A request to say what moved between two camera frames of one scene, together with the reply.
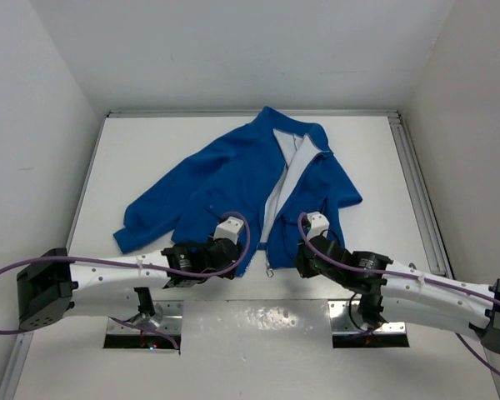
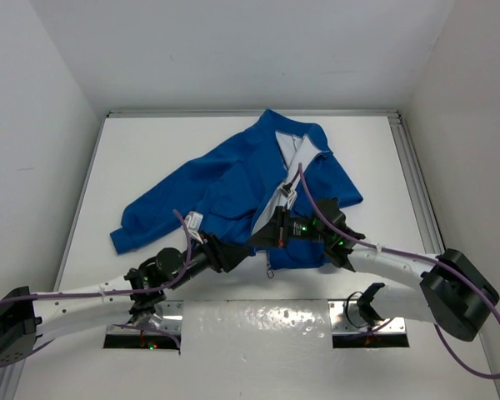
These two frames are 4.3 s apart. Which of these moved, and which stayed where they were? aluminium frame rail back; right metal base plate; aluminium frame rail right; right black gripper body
Moved: right black gripper body
Stayed: aluminium frame rail right; right metal base plate; aluminium frame rail back
